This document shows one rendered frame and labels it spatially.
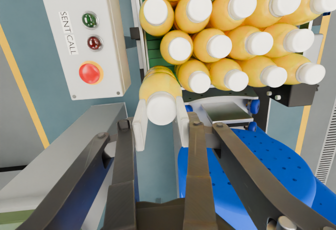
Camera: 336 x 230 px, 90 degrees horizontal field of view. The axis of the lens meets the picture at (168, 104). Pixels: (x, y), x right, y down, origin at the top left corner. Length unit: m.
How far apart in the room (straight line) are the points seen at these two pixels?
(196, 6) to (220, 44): 0.07
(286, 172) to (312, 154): 1.96
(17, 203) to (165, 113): 0.69
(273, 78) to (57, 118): 1.70
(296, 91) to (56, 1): 0.56
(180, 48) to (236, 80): 0.12
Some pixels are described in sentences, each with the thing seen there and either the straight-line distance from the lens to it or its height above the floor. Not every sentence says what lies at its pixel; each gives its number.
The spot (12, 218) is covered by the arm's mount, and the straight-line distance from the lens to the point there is 0.80.
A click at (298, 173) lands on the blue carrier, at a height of 1.16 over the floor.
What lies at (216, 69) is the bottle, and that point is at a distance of 0.38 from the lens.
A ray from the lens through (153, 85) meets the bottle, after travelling 0.24.
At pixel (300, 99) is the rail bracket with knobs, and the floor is 1.00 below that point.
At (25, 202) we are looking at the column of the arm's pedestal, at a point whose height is 0.99.
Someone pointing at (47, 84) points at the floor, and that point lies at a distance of 1.73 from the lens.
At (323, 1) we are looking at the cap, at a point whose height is 1.11.
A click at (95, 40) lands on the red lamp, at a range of 0.32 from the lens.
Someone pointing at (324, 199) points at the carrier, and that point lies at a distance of 1.05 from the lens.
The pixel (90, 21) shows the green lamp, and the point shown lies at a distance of 0.32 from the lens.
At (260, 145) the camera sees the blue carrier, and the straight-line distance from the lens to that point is 0.50.
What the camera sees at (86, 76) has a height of 1.11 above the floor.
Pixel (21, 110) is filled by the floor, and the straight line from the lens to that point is 1.96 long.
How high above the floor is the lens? 1.41
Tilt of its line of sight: 69 degrees down
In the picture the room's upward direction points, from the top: 174 degrees clockwise
